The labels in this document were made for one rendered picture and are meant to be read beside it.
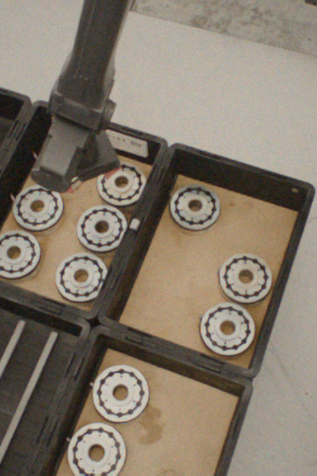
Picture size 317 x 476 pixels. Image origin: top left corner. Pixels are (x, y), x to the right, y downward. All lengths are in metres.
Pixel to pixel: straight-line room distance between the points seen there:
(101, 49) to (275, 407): 0.85
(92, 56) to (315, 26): 2.04
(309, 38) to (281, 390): 1.67
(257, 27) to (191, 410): 1.83
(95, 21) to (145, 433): 0.75
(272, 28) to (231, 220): 1.50
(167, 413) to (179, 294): 0.23
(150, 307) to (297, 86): 0.72
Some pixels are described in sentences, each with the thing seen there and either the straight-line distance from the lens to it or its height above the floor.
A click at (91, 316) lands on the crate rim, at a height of 0.93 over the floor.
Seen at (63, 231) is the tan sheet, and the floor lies 0.83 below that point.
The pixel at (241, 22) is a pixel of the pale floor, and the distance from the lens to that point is 2.73.
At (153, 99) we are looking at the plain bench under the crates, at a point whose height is 0.70.
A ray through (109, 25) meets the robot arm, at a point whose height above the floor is 1.49.
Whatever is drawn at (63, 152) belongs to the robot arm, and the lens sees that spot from 0.89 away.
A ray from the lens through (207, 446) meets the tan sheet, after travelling 1.21.
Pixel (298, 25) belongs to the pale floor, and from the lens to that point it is 2.75.
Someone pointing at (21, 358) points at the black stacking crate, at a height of 0.83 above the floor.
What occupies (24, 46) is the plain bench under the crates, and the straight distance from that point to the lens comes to 1.77.
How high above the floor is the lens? 2.03
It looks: 68 degrees down
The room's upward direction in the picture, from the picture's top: 3 degrees counter-clockwise
